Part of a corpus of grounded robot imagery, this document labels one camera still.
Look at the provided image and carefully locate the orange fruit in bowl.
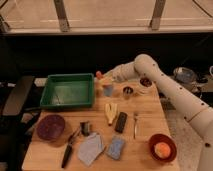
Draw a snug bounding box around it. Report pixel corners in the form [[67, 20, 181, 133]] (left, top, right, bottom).
[[154, 142, 171, 159]]

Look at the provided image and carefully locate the purple round plate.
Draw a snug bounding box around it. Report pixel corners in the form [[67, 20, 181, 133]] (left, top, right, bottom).
[[36, 114, 65, 141]]

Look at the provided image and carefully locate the metal fork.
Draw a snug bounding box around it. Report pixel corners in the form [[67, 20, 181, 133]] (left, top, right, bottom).
[[133, 112, 138, 139]]

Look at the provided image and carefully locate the black handled knife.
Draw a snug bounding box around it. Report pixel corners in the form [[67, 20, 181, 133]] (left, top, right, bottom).
[[61, 127, 80, 169]]

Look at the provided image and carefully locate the green plastic tray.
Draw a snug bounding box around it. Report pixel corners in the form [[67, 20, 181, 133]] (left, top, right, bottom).
[[40, 73, 95, 110]]

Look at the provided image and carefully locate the blue plastic cup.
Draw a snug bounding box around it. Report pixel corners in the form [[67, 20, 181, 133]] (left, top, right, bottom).
[[103, 84, 113, 97]]

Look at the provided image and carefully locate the black rectangular block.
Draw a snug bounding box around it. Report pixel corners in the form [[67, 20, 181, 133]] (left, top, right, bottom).
[[115, 112, 127, 133]]

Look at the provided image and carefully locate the small dark metal can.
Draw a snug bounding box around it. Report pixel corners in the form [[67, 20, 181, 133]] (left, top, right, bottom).
[[80, 121, 90, 136]]

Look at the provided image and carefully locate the metal pot with blue inside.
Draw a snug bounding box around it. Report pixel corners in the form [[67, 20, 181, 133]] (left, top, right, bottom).
[[173, 67, 196, 84]]

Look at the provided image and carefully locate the red bowl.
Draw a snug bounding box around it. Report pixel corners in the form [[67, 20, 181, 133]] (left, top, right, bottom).
[[148, 134, 177, 163]]

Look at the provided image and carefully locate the grey blue cloth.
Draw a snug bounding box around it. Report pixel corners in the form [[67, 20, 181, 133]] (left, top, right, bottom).
[[77, 132, 105, 166]]

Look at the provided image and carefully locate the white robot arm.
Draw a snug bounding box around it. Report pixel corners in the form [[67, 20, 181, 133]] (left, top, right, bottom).
[[100, 54, 213, 171]]

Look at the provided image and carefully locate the blue sponge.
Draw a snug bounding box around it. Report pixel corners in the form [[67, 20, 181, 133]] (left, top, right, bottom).
[[106, 136, 125, 160]]

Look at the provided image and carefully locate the black chair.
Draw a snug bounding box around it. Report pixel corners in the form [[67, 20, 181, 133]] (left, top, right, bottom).
[[0, 76, 35, 171]]

